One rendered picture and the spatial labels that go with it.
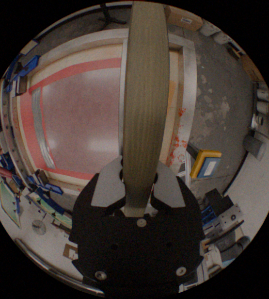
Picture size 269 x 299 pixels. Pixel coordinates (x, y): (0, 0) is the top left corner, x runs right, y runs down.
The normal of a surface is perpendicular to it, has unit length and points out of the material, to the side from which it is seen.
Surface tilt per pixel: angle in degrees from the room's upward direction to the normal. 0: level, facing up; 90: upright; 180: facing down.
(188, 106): 0
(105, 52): 0
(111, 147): 0
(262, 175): 90
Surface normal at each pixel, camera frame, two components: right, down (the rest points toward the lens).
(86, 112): -0.02, 0.46
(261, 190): -1.00, -0.05
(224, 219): -0.37, -0.83
